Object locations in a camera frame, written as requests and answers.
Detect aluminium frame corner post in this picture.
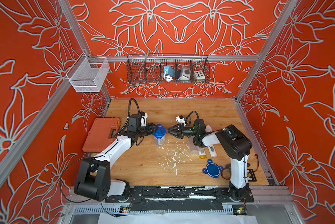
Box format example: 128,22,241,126
236,0,300,103
59,1,111,104

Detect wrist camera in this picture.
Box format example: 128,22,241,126
176,115,187,126
128,112,148,127

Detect white capped bottle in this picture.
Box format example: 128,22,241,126
208,145,217,157

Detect white round dial device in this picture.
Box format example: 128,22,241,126
177,67,191,83

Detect clear acrylic wall bin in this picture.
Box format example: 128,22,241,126
66,58,110,93

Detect white round soap packet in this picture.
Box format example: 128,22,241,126
205,125,212,132

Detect aluminium frame corner post left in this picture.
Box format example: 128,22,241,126
59,1,111,104

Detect clear container blue lid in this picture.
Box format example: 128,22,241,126
153,124,167,146
188,137,199,155

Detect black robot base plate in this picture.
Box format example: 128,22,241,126
104,186,255,203

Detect blue white item in basket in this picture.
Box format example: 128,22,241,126
162,66,175,82

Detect aluminium frame corner post right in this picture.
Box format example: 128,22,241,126
236,0,300,103

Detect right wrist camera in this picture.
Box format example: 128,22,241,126
176,115,187,126

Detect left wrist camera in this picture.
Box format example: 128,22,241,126
128,112,148,127

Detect white button box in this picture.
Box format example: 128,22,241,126
194,70,206,84

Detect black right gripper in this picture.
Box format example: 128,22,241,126
168,125,200,141

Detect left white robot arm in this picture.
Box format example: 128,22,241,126
74,123,158,202

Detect black wire wall basket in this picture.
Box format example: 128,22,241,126
126,53,210,84

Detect red plastic tool case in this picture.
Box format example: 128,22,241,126
82,117,121,153

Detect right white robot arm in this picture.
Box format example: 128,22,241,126
167,119,252,202

